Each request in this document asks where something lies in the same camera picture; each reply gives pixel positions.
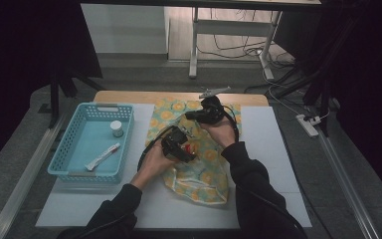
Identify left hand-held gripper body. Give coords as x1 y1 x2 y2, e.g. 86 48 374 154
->
160 124 194 161

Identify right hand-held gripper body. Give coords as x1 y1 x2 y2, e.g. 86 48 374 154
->
197 86 233 125

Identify orange-slice print fabric bag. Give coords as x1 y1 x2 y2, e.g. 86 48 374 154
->
144 96 243 206

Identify small white-capped bottle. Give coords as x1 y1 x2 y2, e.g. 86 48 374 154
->
109 119 124 138

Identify white ointment tube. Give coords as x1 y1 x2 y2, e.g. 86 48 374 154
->
84 142 121 172

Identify light blue perforated plastic basket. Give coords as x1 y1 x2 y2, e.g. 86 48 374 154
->
47 102 135 184

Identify person's right hand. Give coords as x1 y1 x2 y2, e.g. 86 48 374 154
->
200 116 239 149

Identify person's left hand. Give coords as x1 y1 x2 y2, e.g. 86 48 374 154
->
130 138 181 191

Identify wooden table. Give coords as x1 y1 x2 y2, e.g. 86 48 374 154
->
93 90 270 108

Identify white foam board mat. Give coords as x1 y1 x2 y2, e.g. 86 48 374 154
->
34 103 312 230

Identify white power strip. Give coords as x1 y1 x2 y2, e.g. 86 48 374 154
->
295 114 322 138

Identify black metal stand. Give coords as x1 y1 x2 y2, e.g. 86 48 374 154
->
272 13 341 137
48 66 107 128

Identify black curtain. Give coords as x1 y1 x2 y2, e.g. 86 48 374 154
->
273 0 382 207
0 0 104 177

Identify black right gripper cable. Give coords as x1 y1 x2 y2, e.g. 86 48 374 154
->
222 105 310 239

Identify black floor cables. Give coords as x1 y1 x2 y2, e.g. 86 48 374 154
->
195 8 296 68

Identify white metal desk frame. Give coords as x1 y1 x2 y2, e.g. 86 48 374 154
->
188 6 284 81

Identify white power cable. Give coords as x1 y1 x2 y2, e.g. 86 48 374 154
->
262 64 332 121

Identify aluminium floor rail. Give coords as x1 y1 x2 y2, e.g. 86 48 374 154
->
0 114 69 239
316 127 381 239

